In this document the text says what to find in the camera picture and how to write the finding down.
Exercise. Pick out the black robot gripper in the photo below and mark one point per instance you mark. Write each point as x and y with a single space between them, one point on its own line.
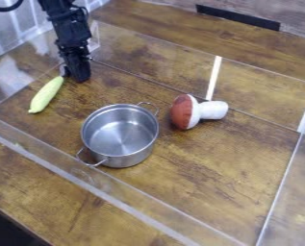
73 33

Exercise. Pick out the stainless steel pot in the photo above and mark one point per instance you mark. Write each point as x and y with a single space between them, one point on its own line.
119 135

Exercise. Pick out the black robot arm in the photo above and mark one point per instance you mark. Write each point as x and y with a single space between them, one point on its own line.
52 4

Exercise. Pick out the clear acrylic triangular stand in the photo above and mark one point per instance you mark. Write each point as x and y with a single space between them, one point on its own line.
95 40

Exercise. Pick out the red toy mushroom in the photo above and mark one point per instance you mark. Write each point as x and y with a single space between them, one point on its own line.
188 111

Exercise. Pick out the black strip on table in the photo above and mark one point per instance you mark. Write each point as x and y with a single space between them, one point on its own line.
239 17

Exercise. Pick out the clear acrylic front barrier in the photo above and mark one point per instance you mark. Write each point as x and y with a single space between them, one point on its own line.
132 200

